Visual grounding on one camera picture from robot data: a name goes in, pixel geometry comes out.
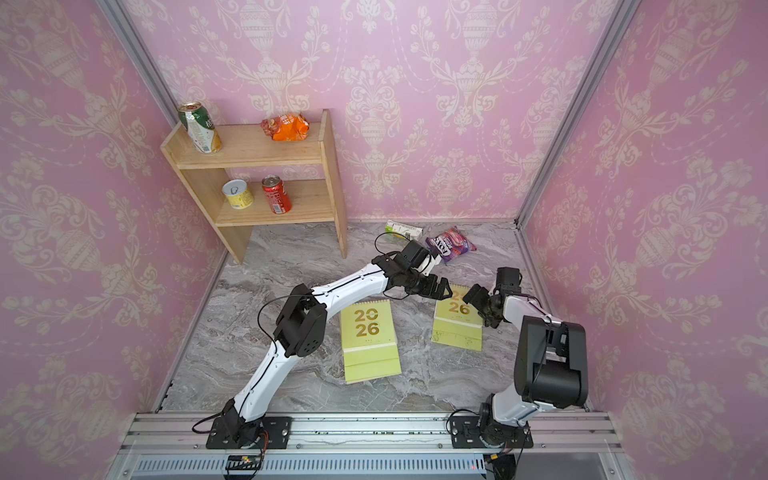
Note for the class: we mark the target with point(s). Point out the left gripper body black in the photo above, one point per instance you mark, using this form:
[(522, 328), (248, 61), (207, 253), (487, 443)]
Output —
[(424, 285)]

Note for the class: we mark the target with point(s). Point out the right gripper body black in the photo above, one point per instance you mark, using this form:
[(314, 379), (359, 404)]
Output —
[(488, 312)]

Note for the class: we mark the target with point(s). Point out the green calendar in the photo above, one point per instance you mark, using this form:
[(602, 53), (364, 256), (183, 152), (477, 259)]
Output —
[(456, 323), (369, 342)]

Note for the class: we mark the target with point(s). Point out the green calendar back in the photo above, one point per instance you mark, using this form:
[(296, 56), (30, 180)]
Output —
[(369, 342)]

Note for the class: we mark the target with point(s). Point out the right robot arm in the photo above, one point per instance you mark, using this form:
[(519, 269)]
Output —
[(550, 367)]

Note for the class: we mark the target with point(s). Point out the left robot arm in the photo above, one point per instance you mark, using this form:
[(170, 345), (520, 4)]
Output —
[(300, 330)]

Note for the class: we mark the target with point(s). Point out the purple snack bag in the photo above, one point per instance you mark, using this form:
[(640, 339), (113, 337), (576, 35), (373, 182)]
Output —
[(450, 244)]

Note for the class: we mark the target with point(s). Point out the green juice carton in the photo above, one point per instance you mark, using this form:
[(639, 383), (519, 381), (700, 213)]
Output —
[(407, 231)]

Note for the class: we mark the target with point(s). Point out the red soda can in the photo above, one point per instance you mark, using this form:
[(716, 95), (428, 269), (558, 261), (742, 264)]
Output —
[(277, 198)]

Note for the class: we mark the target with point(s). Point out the wooden two-tier shelf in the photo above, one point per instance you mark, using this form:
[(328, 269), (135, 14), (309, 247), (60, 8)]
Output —
[(245, 146)]

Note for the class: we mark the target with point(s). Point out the orange snack bag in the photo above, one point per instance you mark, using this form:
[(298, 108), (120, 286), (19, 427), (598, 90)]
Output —
[(286, 128)]

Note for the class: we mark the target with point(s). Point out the yellow tin can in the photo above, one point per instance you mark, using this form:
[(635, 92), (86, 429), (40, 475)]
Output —
[(238, 194)]

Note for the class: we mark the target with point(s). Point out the black electronics box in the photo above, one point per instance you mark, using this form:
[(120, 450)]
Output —
[(237, 466)]

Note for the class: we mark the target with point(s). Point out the green and white can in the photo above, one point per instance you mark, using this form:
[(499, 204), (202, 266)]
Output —
[(200, 127)]

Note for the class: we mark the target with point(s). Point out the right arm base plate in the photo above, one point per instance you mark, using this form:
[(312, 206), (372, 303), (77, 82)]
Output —
[(471, 432)]

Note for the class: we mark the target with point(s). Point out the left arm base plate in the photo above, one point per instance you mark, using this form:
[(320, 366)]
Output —
[(269, 432)]

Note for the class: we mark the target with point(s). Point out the aluminium mounting rail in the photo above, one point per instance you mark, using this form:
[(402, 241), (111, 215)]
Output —
[(567, 445)]

